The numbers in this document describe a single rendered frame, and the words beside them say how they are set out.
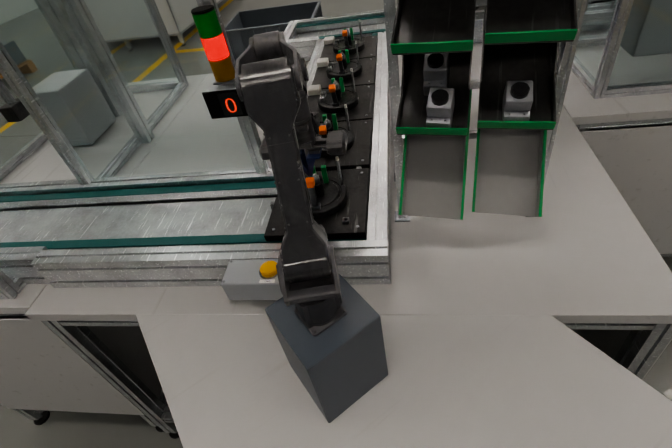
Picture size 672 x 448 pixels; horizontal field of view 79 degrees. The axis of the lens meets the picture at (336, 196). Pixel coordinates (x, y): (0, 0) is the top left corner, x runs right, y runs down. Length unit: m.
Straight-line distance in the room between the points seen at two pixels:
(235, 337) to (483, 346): 0.51
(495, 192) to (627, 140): 0.81
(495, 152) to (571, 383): 0.46
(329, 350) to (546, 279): 0.54
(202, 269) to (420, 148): 0.58
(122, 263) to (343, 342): 0.64
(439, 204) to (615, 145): 0.88
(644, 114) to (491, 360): 1.03
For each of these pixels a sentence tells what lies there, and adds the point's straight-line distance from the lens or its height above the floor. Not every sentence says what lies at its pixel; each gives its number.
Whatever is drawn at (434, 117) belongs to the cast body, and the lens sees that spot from 0.79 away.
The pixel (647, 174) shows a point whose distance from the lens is 1.80.
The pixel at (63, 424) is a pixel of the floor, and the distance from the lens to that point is 2.24.
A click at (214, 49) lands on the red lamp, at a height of 1.34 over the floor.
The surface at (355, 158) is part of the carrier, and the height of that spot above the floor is 0.97.
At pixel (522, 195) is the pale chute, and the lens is 0.94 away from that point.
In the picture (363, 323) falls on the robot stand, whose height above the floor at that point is 1.06.
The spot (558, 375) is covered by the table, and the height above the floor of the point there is 0.86.
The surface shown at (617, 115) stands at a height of 0.85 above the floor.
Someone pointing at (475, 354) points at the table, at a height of 0.86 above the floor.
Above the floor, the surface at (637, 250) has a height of 0.86.
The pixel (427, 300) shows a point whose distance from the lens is 0.93.
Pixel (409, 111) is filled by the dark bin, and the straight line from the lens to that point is 0.84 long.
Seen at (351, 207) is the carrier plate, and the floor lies 0.97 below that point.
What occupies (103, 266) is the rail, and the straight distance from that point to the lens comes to 1.15.
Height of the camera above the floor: 1.62
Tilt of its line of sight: 40 degrees down
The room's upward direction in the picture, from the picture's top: 11 degrees counter-clockwise
